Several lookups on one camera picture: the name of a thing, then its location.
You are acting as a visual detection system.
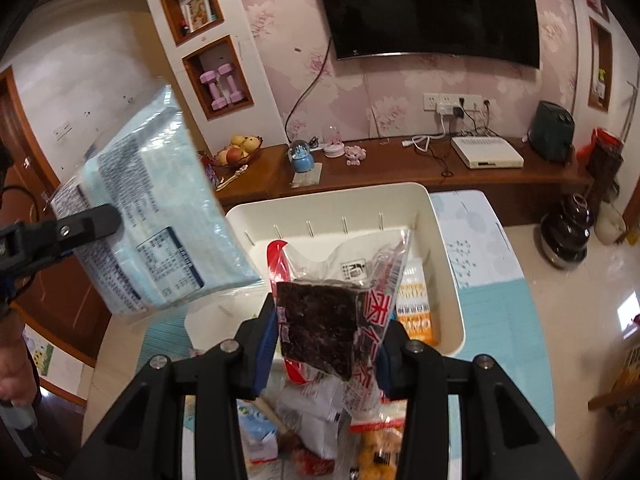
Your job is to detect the pink dumbbell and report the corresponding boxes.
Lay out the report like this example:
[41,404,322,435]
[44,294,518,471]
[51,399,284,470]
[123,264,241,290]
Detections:
[217,62,246,104]
[199,67,229,110]

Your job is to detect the pink dome ornament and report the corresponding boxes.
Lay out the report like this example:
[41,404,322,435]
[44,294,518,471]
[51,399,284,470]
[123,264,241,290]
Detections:
[323,127,346,159]

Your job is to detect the white wall sockets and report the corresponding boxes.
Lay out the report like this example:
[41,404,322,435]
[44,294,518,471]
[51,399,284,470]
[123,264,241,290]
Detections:
[422,92,491,116]

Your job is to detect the red wrapped snack packet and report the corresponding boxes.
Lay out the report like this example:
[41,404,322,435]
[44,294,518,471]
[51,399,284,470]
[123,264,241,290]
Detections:
[291,449,337,478]

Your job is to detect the white set-top box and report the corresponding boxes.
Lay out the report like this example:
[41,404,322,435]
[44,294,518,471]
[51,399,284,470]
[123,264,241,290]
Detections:
[450,135,525,170]

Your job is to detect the wooden massage stick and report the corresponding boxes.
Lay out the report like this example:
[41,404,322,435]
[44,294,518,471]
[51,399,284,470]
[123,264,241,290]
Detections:
[215,165,251,191]

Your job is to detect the wooden television cabinet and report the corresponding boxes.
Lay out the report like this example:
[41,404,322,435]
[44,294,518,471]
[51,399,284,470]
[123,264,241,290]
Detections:
[215,135,594,227]

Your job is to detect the black stacked pot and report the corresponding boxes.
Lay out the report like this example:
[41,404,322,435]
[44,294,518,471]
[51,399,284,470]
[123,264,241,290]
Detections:
[539,192,596,269]

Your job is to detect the clear packet of orange cookies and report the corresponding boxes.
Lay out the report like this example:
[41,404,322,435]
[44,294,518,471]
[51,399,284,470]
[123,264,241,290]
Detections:
[349,422,407,480]

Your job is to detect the blue snow globe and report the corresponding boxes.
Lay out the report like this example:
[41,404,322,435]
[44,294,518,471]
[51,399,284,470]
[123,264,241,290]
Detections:
[289,139,316,174]

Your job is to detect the black curved television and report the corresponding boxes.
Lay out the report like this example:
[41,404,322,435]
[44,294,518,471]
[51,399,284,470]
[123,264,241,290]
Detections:
[311,0,542,70]

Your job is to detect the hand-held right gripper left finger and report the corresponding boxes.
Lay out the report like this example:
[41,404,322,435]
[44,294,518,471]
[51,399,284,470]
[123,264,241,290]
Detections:
[75,292,278,480]

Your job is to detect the bowl of fruit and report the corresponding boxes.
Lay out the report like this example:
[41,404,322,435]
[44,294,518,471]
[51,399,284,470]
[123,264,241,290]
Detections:
[217,133,265,167]

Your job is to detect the long cracker packet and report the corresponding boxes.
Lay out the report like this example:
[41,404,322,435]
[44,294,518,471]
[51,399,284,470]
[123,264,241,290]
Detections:
[252,397,293,438]

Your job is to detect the black television cable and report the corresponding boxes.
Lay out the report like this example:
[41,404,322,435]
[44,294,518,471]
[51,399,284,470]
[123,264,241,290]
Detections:
[284,37,334,144]

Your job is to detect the white mat under globe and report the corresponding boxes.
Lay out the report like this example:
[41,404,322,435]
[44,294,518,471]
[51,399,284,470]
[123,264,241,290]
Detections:
[291,162,324,189]

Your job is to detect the white cable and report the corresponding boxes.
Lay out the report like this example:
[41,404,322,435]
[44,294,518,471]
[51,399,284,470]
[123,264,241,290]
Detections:
[402,134,447,152]

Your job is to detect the white picture frame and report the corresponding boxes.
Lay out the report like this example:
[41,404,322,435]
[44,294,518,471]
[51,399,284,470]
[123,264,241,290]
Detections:
[180,0,211,31]

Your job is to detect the dark green air fryer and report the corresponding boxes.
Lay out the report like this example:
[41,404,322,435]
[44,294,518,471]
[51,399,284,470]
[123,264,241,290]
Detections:
[528,100,576,162]

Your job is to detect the white crumpled snack packet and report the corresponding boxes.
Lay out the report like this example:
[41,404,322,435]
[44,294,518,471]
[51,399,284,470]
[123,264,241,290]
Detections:
[276,374,347,461]

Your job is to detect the wooden door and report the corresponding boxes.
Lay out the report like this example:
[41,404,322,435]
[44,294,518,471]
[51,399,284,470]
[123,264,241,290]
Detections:
[0,66,112,368]

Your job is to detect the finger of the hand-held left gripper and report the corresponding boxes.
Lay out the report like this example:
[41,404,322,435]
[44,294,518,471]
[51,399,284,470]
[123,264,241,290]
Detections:
[20,203,122,266]

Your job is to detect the dark snack packet red print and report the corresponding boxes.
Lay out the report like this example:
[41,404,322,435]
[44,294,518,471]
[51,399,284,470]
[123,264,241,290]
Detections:
[266,229,414,422]

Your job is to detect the small teal and white packet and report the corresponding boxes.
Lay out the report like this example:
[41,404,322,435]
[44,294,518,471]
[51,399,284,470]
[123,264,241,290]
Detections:
[237,400,279,464]

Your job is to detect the large light blue packet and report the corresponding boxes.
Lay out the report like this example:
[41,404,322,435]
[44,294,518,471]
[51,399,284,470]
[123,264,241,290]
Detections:
[50,85,267,317]

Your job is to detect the orange and white snack packet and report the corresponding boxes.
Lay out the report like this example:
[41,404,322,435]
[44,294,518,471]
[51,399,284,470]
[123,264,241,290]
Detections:
[394,257,442,347]

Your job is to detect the person's left forearm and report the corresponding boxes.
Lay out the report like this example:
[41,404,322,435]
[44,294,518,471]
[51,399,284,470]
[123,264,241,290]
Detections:
[0,327,43,408]

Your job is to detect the white bucket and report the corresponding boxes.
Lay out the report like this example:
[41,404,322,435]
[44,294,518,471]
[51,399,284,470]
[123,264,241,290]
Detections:
[593,204,629,246]

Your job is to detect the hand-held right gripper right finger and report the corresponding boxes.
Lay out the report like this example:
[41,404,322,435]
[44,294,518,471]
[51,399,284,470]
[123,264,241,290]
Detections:
[376,322,581,480]

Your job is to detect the white plastic storage bin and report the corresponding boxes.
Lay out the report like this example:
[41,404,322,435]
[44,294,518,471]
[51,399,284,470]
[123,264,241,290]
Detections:
[184,182,468,357]

